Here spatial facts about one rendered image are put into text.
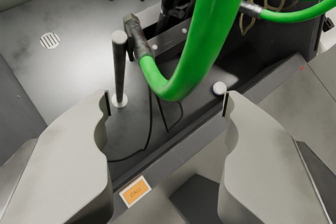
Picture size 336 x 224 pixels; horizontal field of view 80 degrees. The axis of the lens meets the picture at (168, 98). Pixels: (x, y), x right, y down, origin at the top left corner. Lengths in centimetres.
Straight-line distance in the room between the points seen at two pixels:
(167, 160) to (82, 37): 38
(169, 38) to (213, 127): 21
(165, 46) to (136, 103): 18
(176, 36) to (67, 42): 29
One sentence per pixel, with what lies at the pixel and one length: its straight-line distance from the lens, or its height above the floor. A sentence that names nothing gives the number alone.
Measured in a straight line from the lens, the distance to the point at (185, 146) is 43.
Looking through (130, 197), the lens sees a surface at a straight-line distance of 41.
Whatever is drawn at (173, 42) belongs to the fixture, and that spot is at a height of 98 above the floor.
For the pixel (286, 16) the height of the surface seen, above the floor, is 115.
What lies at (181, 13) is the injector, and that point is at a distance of 37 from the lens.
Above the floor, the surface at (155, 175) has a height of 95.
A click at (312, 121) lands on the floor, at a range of 206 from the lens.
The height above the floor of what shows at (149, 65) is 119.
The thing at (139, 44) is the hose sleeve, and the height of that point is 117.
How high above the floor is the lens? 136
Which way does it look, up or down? 72 degrees down
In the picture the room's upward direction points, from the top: 48 degrees clockwise
